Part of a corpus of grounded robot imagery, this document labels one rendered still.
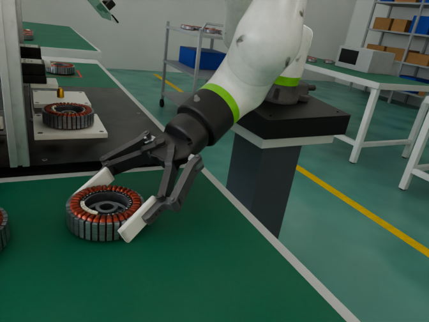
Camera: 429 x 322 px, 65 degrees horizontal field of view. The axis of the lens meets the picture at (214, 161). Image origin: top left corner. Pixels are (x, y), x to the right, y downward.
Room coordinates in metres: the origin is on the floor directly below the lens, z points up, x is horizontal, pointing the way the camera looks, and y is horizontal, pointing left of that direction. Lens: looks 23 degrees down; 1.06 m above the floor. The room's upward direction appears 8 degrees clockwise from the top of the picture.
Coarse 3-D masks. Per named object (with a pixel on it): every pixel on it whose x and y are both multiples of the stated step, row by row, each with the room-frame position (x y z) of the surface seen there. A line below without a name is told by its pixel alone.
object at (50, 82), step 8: (24, 64) 0.68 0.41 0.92; (32, 64) 0.69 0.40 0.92; (40, 64) 0.70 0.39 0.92; (24, 72) 0.68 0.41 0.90; (32, 72) 0.69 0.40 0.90; (40, 72) 0.70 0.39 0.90; (0, 80) 0.66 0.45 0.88; (24, 80) 0.68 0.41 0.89; (32, 80) 0.69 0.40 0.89; (40, 80) 0.69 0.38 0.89; (48, 80) 0.73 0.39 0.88; (56, 80) 0.74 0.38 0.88; (56, 88) 0.71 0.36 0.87
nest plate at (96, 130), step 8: (40, 120) 0.74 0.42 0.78; (96, 120) 0.80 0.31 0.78; (40, 128) 0.69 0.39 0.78; (48, 128) 0.70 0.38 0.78; (56, 128) 0.70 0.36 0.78; (88, 128) 0.73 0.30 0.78; (96, 128) 0.74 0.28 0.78; (104, 128) 0.75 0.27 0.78; (40, 136) 0.65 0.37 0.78; (48, 136) 0.66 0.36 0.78; (56, 136) 0.67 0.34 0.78; (64, 136) 0.68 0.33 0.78; (72, 136) 0.69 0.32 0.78; (80, 136) 0.69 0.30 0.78; (88, 136) 0.70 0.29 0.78; (96, 136) 0.71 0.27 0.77; (104, 136) 0.72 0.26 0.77
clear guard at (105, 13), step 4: (88, 0) 1.17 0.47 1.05; (92, 0) 1.09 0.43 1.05; (96, 0) 1.01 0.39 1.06; (100, 0) 0.98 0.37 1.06; (92, 4) 1.17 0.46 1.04; (96, 4) 1.08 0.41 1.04; (100, 4) 1.01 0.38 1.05; (104, 4) 0.99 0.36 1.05; (96, 8) 1.15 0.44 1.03; (100, 8) 1.07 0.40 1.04; (104, 8) 1.01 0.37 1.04; (100, 12) 1.14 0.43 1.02; (104, 12) 1.07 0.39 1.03; (108, 12) 1.00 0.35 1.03; (104, 16) 1.14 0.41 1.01; (108, 16) 1.06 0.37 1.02; (112, 16) 1.00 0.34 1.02; (112, 20) 1.05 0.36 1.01; (116, 20) 1.01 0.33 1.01
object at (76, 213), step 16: (80, 192) 0.44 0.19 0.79; (96, 192) 0.45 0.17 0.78; (112, 192) 0.46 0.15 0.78; (128, 192) 0.46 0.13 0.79; (80, 208) 0.40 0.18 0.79; (96, 208) 0.42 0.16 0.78; (112, 208) 0.43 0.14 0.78; (128, 208) 0.42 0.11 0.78; (80, 224) 0.38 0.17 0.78; (96, 224) 0.38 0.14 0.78; (112, 224) 0.39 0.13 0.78; (96, 240) 0.38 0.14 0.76
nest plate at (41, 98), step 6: (36, 96) 0.93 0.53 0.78; (42, 96) 0.94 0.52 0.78; (48, 96) 0.94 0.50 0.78; (54, 96) 0.95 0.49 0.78; (66, 96) 0.97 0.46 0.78; (72, 96) 0.98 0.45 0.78; (78, 96) 0.99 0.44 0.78; (84, 96) 1.00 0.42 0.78; (36, 102) 0.87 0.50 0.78; (42, 102) 0.88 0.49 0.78; (48, 102) 0.89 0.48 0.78; (54, 102) 0.90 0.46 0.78; (66, 102) 0.91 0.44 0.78; (72, 102) 0.92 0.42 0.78; (78, 102) 0.93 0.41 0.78; (84, 102) 0.94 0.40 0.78
